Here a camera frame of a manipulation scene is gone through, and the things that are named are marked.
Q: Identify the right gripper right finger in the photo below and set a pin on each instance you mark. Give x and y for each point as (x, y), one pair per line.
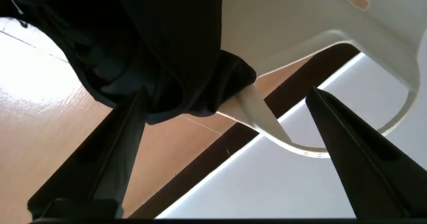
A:
(377, 184)

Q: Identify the white laundry basket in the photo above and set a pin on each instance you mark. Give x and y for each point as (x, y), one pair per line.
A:
(283, 17)

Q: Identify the black garment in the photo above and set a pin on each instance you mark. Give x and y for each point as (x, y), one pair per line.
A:
(150, 34)

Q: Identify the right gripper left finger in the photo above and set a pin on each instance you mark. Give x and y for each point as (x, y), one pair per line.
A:
(83, 184)

